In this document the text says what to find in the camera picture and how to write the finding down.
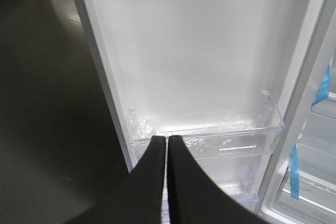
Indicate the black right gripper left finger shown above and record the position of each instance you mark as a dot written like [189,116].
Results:
[138,199]

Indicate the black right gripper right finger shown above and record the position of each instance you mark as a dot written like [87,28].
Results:
[193,197]

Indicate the open fridge door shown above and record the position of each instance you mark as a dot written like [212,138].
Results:
[186,63]

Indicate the clear lower door bin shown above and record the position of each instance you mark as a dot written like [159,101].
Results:
[240,189]

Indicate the clear door bin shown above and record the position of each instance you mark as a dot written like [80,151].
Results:
[256,135]
[240,189]

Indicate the clear upper door bin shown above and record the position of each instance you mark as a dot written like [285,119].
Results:
[256,135]

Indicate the blue tape strip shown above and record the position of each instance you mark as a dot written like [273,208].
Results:
[324,88]
[294,173]

